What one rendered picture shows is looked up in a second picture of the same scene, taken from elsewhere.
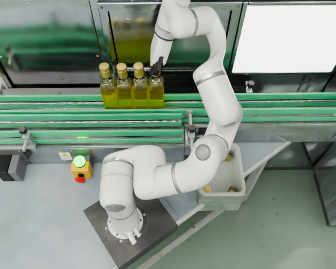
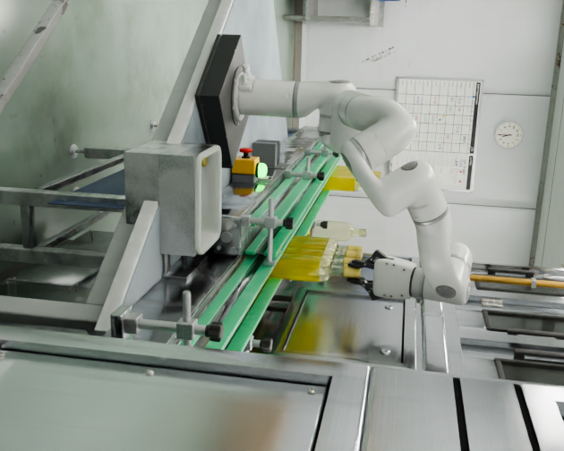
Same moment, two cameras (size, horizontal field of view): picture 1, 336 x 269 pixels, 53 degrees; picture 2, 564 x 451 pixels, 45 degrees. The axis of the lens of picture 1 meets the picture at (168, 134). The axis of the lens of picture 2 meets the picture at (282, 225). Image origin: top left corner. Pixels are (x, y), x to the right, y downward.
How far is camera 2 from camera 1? 182 cm
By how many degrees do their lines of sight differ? 74
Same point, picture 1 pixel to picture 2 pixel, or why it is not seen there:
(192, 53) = (323, 336)
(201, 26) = (457, 262)
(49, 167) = not seen: hidden behind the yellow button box
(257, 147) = (142, 284)
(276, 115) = (220, 319)
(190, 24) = (465, 253)
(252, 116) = (227, 302)
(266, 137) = (158, 301)
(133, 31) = (371, 307)
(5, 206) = not seen: hidden behind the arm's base
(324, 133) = not seen: hidden behind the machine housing
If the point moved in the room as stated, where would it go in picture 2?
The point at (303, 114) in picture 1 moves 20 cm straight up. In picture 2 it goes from (205, 341) to (314, 353)
